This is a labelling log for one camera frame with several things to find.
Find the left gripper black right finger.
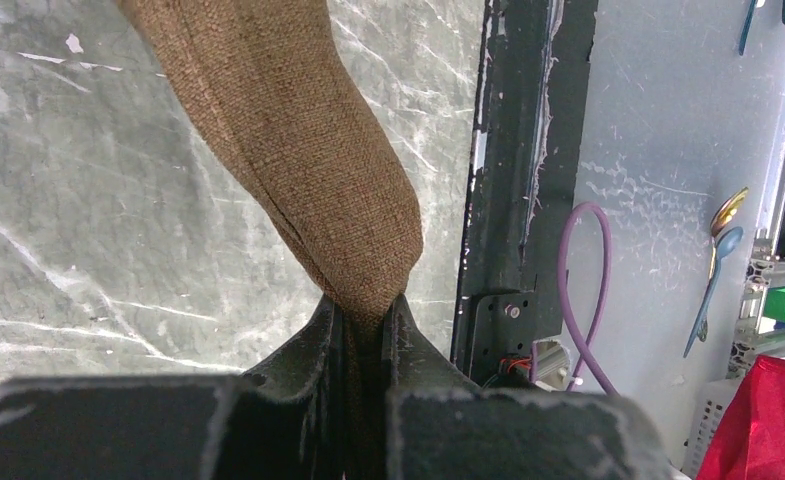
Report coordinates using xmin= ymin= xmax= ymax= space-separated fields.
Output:
xmin=382 ymin=295 xmax=674 ymax=479

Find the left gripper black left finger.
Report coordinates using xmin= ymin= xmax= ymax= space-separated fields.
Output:
xmin=0 ymin=298 xmax=344 ymax=479

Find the brown cloth napkin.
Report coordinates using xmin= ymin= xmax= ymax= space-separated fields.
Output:
xmin=119 ymin=1 xmax=423 ymax=479

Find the red cloth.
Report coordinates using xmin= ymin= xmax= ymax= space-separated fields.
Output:
xmin=697 ymin=355 xmax=785 ymax=480

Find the blue spoon on floor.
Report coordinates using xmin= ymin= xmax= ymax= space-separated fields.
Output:
xmin=683 ymin=226 xmax=744 ymax=359

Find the gold spoon on floor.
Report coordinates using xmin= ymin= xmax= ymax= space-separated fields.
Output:
xmin=708 ymin=187 xmax=749 ymax=278

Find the aluminium extrusion post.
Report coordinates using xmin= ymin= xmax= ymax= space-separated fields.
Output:
xmin=726 ymin=229 xmax=785 ymax=379

